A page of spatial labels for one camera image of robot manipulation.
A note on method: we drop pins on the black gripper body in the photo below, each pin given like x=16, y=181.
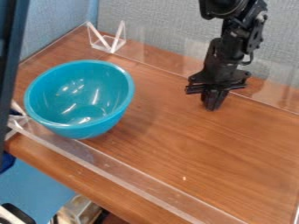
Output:
x=202, y=81

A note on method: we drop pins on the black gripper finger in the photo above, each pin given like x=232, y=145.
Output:
x=208, y=97
x=220, y=97

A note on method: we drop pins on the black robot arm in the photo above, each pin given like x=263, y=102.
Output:
x=230, y=50

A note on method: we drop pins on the blue plastic bowl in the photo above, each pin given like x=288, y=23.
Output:
x=78, y=98

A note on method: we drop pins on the clear acrylic back barrier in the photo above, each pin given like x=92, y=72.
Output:
x=260, y=90

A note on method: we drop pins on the clear acrylic barrier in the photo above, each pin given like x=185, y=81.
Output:
x=260, y=90
x=125, y=191

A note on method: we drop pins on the clear acrylic front barrier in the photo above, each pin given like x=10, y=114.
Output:
x=125, y=191

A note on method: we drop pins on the clear box under table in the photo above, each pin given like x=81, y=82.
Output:
x=78, y=211

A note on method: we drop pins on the black object bottom left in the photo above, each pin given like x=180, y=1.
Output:
x=12, y=215

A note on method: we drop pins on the clear acrylic corner bracket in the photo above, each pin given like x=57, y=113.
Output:
x=106, y=43

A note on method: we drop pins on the clear acrylic left bracket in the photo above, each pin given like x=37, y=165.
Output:
x=16, y=116

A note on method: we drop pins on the dark blue foreground post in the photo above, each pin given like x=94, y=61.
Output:
x=13, y=11

